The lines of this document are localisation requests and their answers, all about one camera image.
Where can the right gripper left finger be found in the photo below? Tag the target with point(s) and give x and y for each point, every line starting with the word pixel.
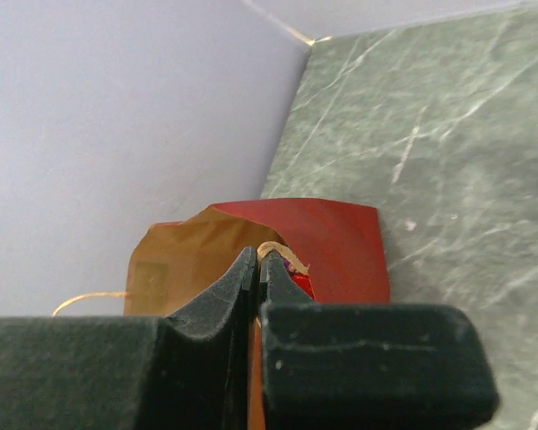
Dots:
pixel 187 370

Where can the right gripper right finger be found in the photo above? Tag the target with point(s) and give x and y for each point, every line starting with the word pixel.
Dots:
pixel 364 366

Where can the red candy snack bag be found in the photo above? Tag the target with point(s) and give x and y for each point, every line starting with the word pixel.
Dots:
pixel 298 272

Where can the red paper bag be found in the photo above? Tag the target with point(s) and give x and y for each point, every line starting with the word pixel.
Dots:
pixel 340 243

